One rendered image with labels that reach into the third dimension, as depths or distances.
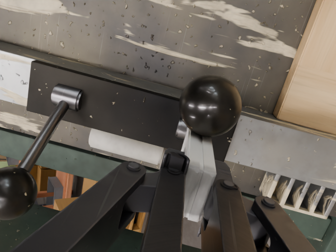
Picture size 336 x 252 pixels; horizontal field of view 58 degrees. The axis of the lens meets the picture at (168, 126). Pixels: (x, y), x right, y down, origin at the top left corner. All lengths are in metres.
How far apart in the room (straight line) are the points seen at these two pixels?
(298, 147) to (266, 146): 0.03
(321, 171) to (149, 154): 0.17
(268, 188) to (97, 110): 0.20
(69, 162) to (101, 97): 0.18
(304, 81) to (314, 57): 0.02
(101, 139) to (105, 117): 0.04
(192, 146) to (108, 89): 0.14
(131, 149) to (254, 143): 0.13
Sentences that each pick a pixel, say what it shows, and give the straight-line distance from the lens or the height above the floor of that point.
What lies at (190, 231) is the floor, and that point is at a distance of 2.64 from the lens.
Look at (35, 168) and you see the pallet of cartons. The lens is 6.52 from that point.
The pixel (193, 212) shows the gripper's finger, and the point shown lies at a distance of 0.16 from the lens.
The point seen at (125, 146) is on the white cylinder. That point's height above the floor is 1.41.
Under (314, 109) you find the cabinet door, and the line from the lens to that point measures 0.34.
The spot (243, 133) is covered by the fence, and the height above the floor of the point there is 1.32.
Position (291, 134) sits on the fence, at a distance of 0.31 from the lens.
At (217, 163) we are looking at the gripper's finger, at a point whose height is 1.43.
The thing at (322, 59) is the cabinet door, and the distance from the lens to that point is 0.33.
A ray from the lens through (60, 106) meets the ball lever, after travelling 0.29.
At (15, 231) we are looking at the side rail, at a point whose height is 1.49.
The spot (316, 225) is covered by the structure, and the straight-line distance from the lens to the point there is 0.49.
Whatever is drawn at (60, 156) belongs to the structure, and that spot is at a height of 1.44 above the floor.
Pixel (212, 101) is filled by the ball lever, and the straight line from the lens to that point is 0.17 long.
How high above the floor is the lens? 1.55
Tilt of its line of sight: 33 degrees down
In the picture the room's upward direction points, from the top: 88 degrees counter-clockwise
